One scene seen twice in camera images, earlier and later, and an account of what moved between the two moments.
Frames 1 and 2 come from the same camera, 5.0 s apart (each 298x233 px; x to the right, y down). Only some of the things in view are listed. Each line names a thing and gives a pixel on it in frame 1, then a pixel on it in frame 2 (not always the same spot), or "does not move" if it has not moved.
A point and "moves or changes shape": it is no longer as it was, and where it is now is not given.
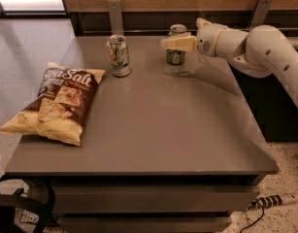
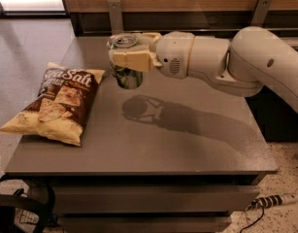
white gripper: [205, 40] -> [173, 53]
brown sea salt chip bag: [61, 106] does not move
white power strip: [271, 201] does not move
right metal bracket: [260, 12] does not move
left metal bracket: [115, 17] does not move
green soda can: [176, 56] moves or changes shape
